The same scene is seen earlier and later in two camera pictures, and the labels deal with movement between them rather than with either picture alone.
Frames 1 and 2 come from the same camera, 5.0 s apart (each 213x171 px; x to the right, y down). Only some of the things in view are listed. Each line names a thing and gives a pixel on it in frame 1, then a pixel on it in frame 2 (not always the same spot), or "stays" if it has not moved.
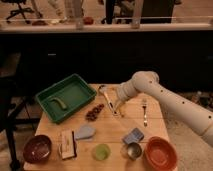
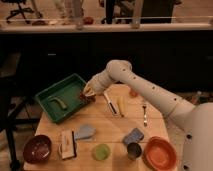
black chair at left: (15, 93) stays
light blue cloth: (85, 131) stays
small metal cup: (134, 151) stays
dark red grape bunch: (92, 115) to (84, 99)
